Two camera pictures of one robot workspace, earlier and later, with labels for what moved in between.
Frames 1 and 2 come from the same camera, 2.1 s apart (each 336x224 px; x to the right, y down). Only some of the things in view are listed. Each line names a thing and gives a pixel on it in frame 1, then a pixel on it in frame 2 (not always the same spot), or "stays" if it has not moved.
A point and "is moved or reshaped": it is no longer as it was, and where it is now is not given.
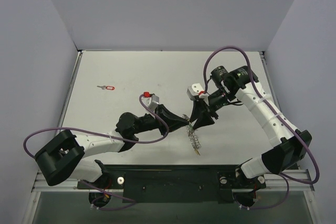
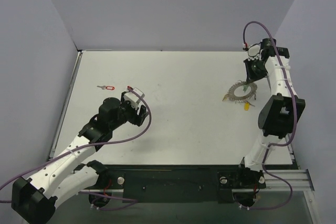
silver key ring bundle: [193, 137] is moved or reshaped
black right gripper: [206, 108] → [252, 71]
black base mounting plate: [175, 183] stays
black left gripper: [161, 119] → [138, 116]
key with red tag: [109, 87] stays
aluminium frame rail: [300, 180] stays
